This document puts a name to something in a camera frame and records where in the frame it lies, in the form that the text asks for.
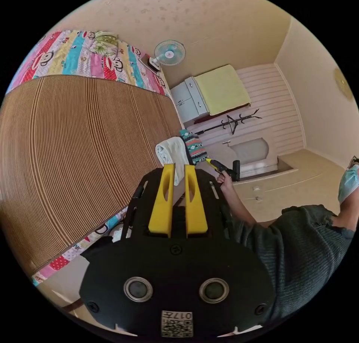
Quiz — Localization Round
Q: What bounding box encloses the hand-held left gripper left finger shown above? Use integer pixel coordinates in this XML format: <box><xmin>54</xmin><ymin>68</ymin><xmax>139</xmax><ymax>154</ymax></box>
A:
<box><xmin>148</xmin><ymin>163</ymin><xmax>177</xmax><ymax>238</ymax></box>

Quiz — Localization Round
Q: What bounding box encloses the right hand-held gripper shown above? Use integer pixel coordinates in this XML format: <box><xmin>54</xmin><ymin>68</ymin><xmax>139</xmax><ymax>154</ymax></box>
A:
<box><xmin>206</xmin><ymin>158</ymin><xmax>234</xmax><ymax>179</ymax></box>

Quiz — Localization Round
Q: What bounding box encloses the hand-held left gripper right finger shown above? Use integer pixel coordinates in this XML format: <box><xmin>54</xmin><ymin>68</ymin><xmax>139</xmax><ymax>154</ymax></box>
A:
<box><xmin>184</xmin><ymin>164</ymin><xmax>209</xmax><ymax>238</ymax></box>

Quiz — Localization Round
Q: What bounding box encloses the patterned sweater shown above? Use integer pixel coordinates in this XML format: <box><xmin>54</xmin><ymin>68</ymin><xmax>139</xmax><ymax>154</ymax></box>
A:
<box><xmin>179</xmin><ymin>129</ymin><xmax>208</xmax><ymax>166</ymax></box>

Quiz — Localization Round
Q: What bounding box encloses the person's right forearm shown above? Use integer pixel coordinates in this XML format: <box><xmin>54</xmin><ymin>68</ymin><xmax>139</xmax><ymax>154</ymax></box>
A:
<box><xmin>223</xmin><ymin>186</ymin><xmax>258</xmax><ymax>226</ymax></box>

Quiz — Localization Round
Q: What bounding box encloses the person's right hand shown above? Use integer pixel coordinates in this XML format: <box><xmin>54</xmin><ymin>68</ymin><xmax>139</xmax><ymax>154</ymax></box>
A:
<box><xmin>216</xmin><ymin>172</ymin><xmax>234</xmax><ymax>194</ymax></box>

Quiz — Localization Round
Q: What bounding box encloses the pile of clothes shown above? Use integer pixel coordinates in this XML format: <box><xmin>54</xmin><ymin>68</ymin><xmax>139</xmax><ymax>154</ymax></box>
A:
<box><xmin>155</xmin><ymin>136</ymin><xmax>190</xmax><ymax>186</ymax></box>

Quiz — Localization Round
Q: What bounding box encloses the black coat rack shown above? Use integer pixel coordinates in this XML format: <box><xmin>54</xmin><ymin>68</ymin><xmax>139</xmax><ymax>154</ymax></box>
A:
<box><xmin>194</xmin><ymin>109</ymin><xmax>263</xmax><ymax>136</ymax></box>

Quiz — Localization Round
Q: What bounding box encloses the grey cupboard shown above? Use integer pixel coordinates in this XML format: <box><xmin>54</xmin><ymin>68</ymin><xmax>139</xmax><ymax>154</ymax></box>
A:
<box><xmin>170</xmin><ymin>77</ymin><xmax>211</xmax><ymax>124</ymax></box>

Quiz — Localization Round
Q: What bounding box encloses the yellow cloth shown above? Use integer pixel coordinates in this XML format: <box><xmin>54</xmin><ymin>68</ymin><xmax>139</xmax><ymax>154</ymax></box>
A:
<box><xmin>194</xmin><ymin>64</ymin><xmax>252</xmax><ymax>116</ymax></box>

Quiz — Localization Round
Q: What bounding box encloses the bed with woven mat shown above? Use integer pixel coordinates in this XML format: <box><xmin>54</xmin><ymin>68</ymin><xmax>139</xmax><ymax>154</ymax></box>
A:
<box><xmin>0</xmin><ymin>29</ymin><xmax>183</xmax><ymax>287</ymax></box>

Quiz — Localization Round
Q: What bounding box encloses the person's body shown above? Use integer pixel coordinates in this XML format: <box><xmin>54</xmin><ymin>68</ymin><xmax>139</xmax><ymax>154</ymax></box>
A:
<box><xmin>230</xmin><ymin>155</ymin><xmax>359</xmax><ymax>325</ymax></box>

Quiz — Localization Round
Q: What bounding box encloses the white electric fan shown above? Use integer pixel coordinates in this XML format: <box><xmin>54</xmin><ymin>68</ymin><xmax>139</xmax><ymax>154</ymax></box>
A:
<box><xmin>140</xmin><ymin>40</ymin><xmax>187</xmax><ymax>71</ymax></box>

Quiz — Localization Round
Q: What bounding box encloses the round ceiling lamp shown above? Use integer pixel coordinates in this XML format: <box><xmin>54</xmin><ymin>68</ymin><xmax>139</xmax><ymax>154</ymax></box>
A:
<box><xmin>333</xmin><ymin>68</ymin><xmax>355</xmax><ymax>101</ymax></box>

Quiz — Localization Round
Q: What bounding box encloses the green floral pillow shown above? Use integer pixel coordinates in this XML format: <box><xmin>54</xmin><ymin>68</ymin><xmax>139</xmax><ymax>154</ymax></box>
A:
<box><xmin>89</xmin><ymin>31</ymin><xmax>120</xmax><ymax>55</ymax></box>

